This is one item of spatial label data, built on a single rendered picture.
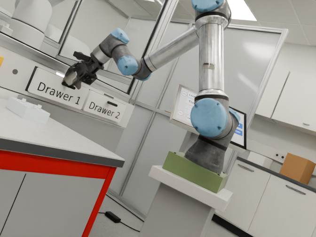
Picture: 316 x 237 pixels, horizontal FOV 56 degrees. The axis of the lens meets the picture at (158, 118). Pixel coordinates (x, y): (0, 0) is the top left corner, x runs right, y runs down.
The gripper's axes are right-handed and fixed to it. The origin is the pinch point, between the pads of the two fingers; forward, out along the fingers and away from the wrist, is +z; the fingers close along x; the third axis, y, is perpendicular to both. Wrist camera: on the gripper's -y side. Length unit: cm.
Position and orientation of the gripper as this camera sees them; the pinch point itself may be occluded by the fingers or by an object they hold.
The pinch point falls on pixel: (67, 82)
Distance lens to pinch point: 140.9
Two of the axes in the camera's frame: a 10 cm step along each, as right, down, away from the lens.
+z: -7.5, 5.8, 3.2
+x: 5.3, 2.3, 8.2
